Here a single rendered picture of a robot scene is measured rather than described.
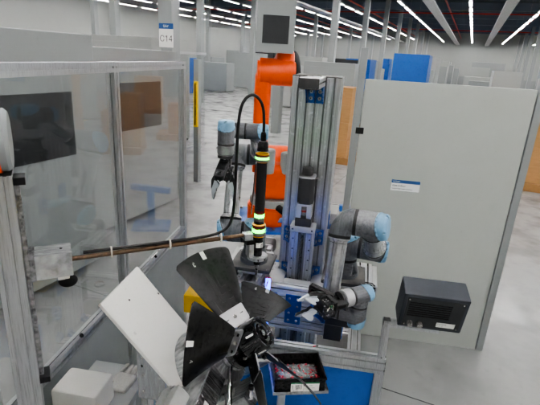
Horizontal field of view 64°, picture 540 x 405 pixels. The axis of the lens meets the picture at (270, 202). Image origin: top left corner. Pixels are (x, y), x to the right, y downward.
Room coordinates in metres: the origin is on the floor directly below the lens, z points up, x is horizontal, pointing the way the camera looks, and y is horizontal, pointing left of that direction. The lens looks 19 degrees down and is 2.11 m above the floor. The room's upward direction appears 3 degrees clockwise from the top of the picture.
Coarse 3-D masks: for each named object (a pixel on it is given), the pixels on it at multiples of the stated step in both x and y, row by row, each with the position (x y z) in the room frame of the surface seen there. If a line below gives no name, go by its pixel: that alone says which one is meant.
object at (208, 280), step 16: (192, 256) 1.39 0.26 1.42; (208, 256) 1.42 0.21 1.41; (224, 256) 1.45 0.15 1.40; (192, 272) 1.35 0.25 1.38; (208, 272) 1.37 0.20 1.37; (224, 272) 1.39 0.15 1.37; (208, 288) 1.33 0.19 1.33; (224, 288) 1.35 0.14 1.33; (208, 304) 1.30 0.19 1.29; (224, 304) 1.31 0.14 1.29
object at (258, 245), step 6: (264, 132) 1.36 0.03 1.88; (264, 138) 1.35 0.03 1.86; (258, 144) 1.35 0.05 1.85; (264, 144) 1.34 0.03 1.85; (258, 150) 1.35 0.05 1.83; (264, 150) 1.34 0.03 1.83; (258, 240) 1.34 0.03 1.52; (258, 246) 1.34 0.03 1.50; (258, 252) 1.34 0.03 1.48; (258, 264) 1.35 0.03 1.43
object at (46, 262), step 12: (36, 252) 1.05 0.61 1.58; (48, 252) 1.05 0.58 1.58; (60, 252) 1.06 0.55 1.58; (36, 264) 1.02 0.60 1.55; (48, 264) 1.04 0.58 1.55; (60, 264) 1.05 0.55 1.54; (72, 264) 1.07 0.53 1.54; (36, 276) 1.02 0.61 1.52; (48, 276) 1.04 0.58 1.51; (60, 276) 1.05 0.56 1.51
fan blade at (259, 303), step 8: (248, 288) 1.57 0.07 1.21; (264, 288) 1.61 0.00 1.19; (248, 296) 1.53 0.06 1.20; (256, 296) 1.54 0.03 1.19; (264, 296) 1.55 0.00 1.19; (272, 296) 1.57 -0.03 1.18; (248, 304) 1.48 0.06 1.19; (256, 304) 1.48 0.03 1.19; (264, 304) 1.49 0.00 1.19; (272, 304) 1.51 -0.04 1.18; (280, 304) 1.53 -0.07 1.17; (288, 304) 1.57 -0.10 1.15; (248, 312) 1.42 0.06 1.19; (256, 312) 1.43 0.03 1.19; (264, 312) 1.44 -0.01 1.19; (272, 312) 1.45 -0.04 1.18; (280, 312) 1.47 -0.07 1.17; (264, 320) 1.38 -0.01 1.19
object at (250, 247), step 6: (246, 234) 1.33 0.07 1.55; (252, 234) 1.33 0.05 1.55; (246, 240) 1.32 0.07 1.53; (252, 240) 1.33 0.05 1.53; (246, 246) 1.35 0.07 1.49; (252, 246) 1.33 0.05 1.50; (246, 252) 1.35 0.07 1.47; (252, 252) 1.34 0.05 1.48; (264, 252) 1.38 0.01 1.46; (252, 258) 1.33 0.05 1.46; (258, 258) 1.33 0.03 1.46; (264, 258) 1.34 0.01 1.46
